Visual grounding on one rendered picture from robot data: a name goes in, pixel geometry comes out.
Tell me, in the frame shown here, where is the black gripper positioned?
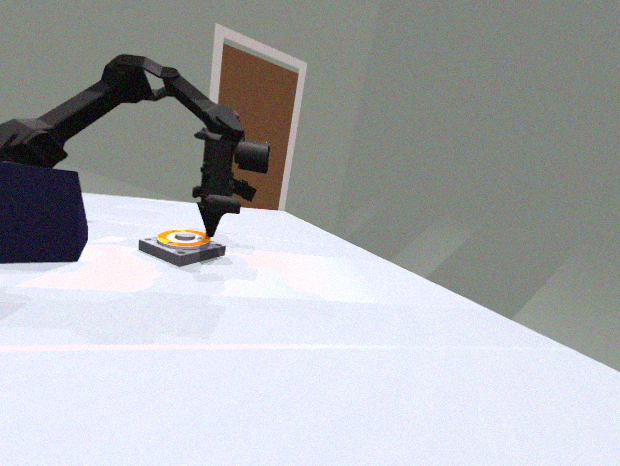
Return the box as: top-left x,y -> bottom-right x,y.
192,163 -> 241,237

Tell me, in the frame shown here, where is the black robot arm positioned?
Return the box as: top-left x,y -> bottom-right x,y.
0,55 -> 270,174

